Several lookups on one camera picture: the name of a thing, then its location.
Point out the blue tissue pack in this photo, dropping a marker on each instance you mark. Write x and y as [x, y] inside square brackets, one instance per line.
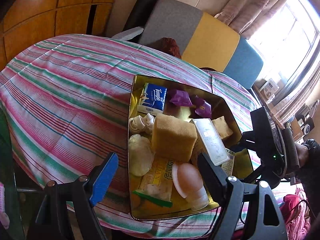
[152, 99]

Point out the multicolour upholstered chair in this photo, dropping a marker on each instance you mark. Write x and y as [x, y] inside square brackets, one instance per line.
[193, 35]

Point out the yellow sponge block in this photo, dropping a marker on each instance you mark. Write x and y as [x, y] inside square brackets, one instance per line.
[173, 138]

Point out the pink patterned curtain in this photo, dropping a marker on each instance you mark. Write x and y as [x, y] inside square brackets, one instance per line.
[247, 16]

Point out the pink round bottle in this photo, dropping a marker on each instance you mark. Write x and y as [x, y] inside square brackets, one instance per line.
[189, 185]

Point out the red blanket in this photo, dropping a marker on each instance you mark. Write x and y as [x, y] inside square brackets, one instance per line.
[296, 215]

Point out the white product box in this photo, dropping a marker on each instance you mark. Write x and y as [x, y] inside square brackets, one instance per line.
[269, 89]

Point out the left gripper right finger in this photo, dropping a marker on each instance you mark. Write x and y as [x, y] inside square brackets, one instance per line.
[264, 219]

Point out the person's right hand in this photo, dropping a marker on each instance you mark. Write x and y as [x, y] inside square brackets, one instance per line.
[303, 154]

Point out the yellow green snack packet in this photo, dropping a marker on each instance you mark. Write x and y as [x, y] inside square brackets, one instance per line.
[156, 185]

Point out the worn yellow sponge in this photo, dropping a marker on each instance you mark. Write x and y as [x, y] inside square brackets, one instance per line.
[222, 127]

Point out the striped bed sheet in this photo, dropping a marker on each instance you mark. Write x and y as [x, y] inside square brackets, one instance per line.
[66, 100]

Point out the wooden wardrobe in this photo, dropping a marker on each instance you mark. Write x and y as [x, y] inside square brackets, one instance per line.
[25, 22]

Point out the cream cardboard box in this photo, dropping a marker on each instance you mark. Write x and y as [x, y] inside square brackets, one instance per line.
[208, 142]

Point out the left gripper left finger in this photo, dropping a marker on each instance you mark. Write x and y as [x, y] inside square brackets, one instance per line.
[51, 220]

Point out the white plastic-wrapped bundle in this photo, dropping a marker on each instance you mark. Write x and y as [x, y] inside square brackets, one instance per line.
[141, 155]

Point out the purple snack packet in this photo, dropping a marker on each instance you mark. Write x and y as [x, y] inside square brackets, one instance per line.
[202, 107]
[179, 98]

